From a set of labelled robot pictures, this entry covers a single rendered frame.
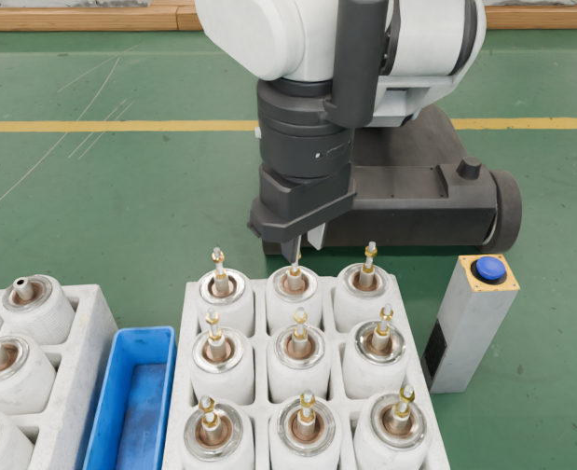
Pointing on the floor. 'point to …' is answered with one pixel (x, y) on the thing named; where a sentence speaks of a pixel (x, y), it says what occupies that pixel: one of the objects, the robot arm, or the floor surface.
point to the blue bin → (134, 401)
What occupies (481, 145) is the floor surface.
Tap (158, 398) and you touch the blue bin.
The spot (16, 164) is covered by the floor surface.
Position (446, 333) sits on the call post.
